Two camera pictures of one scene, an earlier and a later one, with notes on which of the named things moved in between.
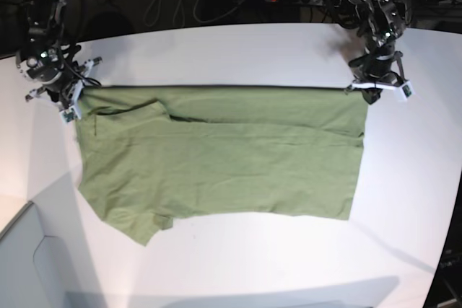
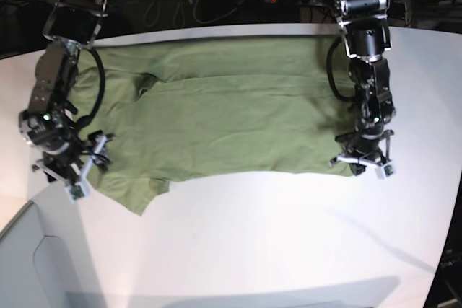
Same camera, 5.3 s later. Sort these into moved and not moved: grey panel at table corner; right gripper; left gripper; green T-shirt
Moved: green T-shirt; right gripper; left gripper
Not moved: grey panel at table corner
